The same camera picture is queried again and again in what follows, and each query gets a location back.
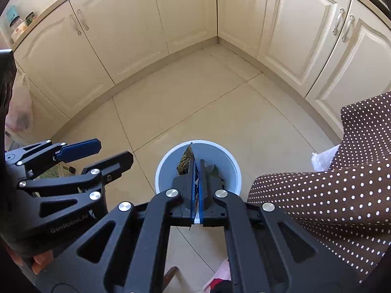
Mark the cream cabinet door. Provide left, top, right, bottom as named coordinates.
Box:
left=305, top=0, right=391, bottom=130
left=70, top=0, right=169, bottom=84
left=216, top=0, right=269, bottom=60
left=151, top=0, right=218, bottom=54
left=257, top=0, right=352, bottom=96
left=14, top=0, right=116, bottom=118

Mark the silver cabinet handle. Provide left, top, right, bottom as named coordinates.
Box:
left=341, top=15, right=355, bottom=42
left=69, top=14, right=82, bottom=36
left=76, top=9, right=90, bottom=31
left=332, top=8, right=345, bottom=35

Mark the teal box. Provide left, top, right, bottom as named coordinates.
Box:
left=5, top=4, right=19, bottom=22

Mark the person's left hand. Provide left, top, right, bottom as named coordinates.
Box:
left=32, top=250, right=55, bottom=275

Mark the white jar orange label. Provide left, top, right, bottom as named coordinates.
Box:
left=10, top=20, right=29, bottom=44

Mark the blue plastic bin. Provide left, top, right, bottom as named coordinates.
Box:
left=155, top=140, right=242, bottom=202

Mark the brown polka dot cloth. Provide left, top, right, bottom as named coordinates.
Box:
left=247, top=92, right=391, bottom=284

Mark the dark brown object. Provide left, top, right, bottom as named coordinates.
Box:
left=0, top=49, right=17, bottom=165

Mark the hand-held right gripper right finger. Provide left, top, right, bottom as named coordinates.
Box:
left=198, top=159, right=361, bottom=293

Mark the dark gold-printed wrapper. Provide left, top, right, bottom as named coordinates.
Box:
left=176, top=142, right=204, bottom=225

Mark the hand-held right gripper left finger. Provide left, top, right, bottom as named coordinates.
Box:
left=46, top=159, right=196, bottom=293

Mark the white lace cloth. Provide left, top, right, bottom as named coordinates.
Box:
left=312, top=145, right=341, bottom=171

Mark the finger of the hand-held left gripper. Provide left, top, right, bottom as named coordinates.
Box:
left=4, top=139, right=102, bottom=174
left=18, top=151, right=134, bottom=220

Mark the translucent plastic bag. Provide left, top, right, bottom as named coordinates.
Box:
left=6, top=73, right=34, bottom=133

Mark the wooden chair leg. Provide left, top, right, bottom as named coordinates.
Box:
left=163, top=266, right=181, bottom=293

